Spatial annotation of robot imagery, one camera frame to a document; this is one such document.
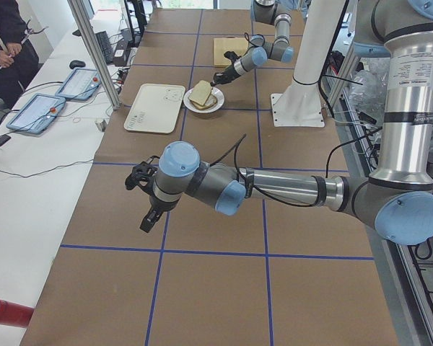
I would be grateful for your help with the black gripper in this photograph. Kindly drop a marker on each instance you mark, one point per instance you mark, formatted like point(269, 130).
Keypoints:
point(228, 73)
point(158, 204)

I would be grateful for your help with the white bread slice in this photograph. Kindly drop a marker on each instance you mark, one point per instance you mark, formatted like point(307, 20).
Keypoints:
point(201, 90)

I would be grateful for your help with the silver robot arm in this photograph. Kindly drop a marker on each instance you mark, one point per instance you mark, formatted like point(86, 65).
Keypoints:
point(396, 199)
point(259, 49)

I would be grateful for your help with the white round plate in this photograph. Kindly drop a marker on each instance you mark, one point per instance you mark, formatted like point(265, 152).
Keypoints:
point(215, 91)

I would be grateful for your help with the wooden cutting board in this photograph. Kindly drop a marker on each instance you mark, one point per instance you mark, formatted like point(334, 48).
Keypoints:
point(221, 45)

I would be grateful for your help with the cream plastic tray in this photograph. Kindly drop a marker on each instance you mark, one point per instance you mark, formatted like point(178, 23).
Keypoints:
point(155, 108)

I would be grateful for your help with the black keyboard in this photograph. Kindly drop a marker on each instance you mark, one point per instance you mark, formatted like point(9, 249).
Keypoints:
point(106, 48)

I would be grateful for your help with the blue teach pendant far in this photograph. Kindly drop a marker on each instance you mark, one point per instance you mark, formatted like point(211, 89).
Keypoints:
point(80, 84)

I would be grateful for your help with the blue teach pendant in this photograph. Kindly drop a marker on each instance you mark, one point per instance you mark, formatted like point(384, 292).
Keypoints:
point(37, 114)
point(80, 84)

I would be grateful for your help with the black computer mouse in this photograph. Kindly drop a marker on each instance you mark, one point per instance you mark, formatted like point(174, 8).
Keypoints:
point(76, 64)

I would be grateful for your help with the blue teach pendant near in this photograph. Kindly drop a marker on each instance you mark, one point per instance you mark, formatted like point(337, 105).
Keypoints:
point(37, 114)

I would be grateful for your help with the small black phone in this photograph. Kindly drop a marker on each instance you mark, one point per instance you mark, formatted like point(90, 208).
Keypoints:
point(4, 139)

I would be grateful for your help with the red cylinder bottle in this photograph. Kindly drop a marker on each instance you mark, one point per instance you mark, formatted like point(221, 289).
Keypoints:
point(15, 315)

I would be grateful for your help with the standing person dark clothes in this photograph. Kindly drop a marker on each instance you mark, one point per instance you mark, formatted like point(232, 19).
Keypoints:
point(18, 59)

